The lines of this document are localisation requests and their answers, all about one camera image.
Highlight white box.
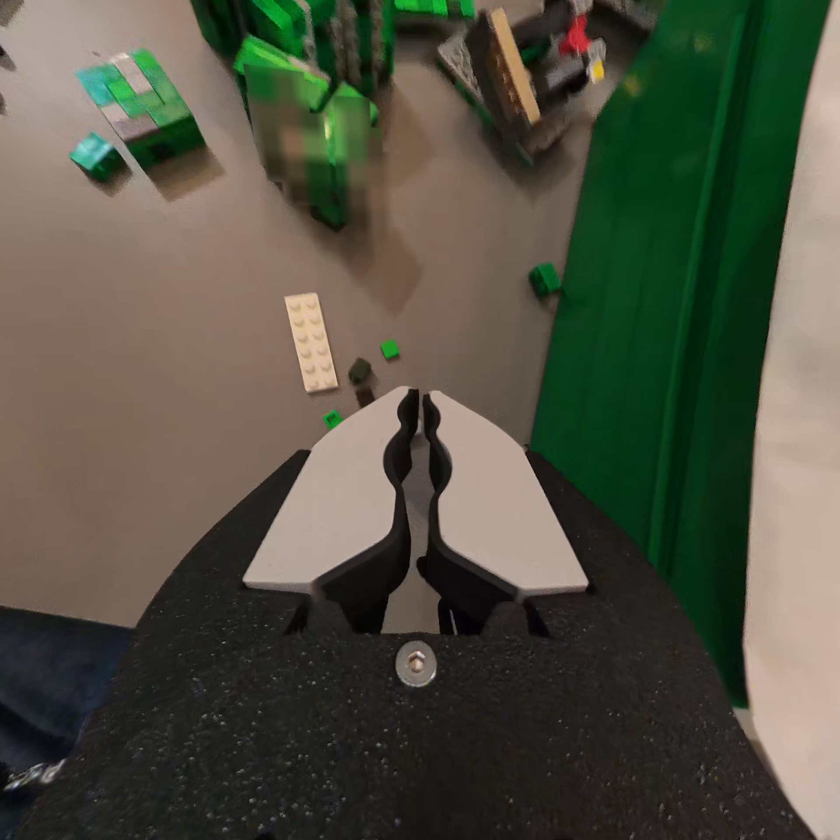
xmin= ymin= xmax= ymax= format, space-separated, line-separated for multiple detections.
xmin=741 ymin=0 xmax=840 ymax=840

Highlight person's dark trousers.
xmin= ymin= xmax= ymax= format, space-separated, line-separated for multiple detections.
xmin=0 ymin=604 xmax=136 ymax=840

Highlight grey desk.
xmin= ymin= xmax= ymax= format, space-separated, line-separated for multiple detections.
xmin=0 ymin=0 xmax=614 ymax=618

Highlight green tiled block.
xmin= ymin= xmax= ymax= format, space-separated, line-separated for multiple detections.
xmin=75 ymin=49 xmax=206 ymax=182

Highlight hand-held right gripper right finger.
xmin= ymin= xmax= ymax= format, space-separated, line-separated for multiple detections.
xmin=416 ymin=390 xmax=590 ymax=635

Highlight large green board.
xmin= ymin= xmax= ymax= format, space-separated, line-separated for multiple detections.
xmin=529 ymin=0 xmax=832 ymax=711

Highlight green brick build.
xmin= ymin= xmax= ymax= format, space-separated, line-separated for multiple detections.
xmin=234 ymin=35 xmax=383 ymax=232

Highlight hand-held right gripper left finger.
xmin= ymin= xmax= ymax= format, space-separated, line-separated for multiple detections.
xmin=242 ymin=386 xmax=421 ymax=634

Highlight white two-by-six plate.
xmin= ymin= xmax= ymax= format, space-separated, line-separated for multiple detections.
xmin=283 ymin=292 xmax=340 ymax=394

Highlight tall green brick structure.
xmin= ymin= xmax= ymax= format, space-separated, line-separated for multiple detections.
xmin=190 ymin=0 xmax=396 ymax=97

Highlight bright green flat plate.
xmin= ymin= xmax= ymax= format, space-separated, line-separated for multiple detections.
xmin=394 ymin=0 xmax=475 ymax=20

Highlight grey and brown brick model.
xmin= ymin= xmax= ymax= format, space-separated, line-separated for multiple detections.
xmin=437 ymin=0 xmax=658 ymax=166

